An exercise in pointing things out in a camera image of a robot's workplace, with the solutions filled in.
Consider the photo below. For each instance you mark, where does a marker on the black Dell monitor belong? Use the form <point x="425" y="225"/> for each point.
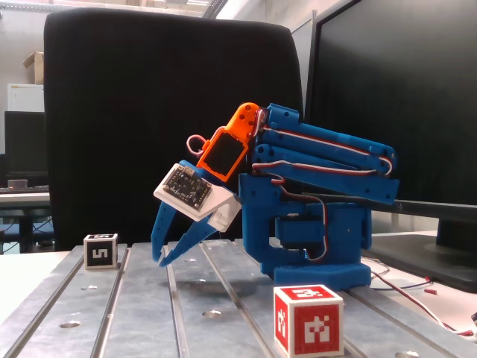
<point x="410" y="93"/>

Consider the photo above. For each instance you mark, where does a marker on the small black background monitor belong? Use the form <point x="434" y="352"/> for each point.
<point x="22" y="141"/>

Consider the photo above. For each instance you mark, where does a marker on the small grey box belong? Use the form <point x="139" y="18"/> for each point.
<point x="18" y="183"/>

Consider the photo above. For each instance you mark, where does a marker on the ceiling light fixture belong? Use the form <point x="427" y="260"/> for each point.
<point x="216" y="7"/>

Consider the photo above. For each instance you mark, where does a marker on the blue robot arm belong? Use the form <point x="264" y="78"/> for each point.
<point x="354" y="231"/>

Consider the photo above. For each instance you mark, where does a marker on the orange and blue gripper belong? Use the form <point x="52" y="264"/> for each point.
<point x="192" y="230"/>

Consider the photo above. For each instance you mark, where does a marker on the aluminium slotted plate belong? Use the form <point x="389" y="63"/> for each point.
<point x="149" y="317"/>

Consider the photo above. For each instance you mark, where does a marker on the white background desk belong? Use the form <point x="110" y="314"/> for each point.
<point x="22" y="199"/>

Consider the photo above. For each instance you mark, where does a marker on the white cabinet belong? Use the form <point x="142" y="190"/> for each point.
<point x="22" y="97"/>

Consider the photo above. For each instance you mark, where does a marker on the red marker cube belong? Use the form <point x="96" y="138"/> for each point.
<point x="320" y="328"/>

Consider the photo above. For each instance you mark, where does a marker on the cardboard box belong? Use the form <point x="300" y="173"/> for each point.
<point x="34" y="69"/>

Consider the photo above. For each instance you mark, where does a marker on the black marker cube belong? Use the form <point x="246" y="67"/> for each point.
<point x="100" y="253"/>

